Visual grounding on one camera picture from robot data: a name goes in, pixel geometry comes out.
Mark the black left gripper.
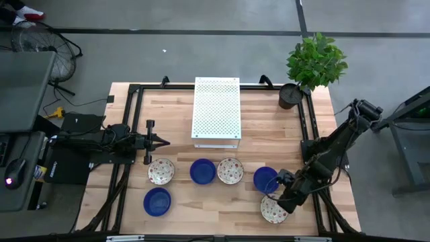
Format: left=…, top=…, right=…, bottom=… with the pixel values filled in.
left=135, top=119, right=171, bottom=166

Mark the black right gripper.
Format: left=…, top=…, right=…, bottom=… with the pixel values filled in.
left=275, top=169, right=308, bottom=215

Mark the patterned ceramic mini bowl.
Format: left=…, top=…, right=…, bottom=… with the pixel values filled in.
left=216, top=157, right=245, bottom=186
left=147, top=157, right=176, bottom=186
left=259, top=194, right=289, bottom=225

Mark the blue plastic mini bowl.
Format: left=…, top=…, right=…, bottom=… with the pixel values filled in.
left=253, top=166, right=280, bottom=195
left=189, top=158, right=217, bottom=186
left=142, top=187, right=172, bottom=217

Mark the white perforated metal shelf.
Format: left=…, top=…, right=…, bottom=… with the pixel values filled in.
left=191, top=77, right=243, bottom=149

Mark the black control box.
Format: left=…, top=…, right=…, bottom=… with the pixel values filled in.
left=60, top=112, right=105, bottom=134

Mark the black box with logo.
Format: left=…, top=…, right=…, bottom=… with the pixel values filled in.
left=43, top=147, right=92, bottom=186

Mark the black plant pot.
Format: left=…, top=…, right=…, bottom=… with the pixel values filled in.
left=278, top=83, right=304, bottom=110

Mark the yellow power plug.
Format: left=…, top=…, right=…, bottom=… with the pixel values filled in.
left=44, top=106, right=66, bottom=120

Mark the yellow blue label card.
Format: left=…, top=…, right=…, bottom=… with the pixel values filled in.
left=33, top=164, right=48, bottom=183

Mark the dark metal cart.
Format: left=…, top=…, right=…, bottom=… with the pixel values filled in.
left=371, top=85, right=430, bottom=198

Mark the green leafy plant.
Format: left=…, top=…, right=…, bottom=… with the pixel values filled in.
left=286, top=32, right=349, bottom=92

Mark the black floor fan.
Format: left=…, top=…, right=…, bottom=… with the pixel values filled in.
left=11, top=20, right=83, bottom=97

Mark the grey desk surface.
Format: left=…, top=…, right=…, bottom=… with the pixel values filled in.
left=0, top=50, right=56, bottom=134

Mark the black computer mouse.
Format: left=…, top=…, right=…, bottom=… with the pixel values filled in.
left=3, top=157, right=27, bottom=190

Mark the grey side table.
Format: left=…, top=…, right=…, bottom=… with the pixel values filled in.
left=0, top=130, right=46, bottom=212

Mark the person's red white shoe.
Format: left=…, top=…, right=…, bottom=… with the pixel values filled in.
left=15, top=5, right=46, bottom=22

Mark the person's leg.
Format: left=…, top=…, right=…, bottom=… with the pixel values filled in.
left=0, top=0, right=25, bottom=25

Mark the silver frame bracket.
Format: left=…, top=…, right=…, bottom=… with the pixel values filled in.
left=105, top=235, right=146, bottom=242
left=294, top=235, right=333, bottom=242

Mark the black aluminium table frame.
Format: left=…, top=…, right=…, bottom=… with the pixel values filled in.
left=76, top=75, right=362, bottom=237

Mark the black floor cable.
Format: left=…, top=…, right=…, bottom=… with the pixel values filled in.
left=50, top=86, right=109, bottom=109

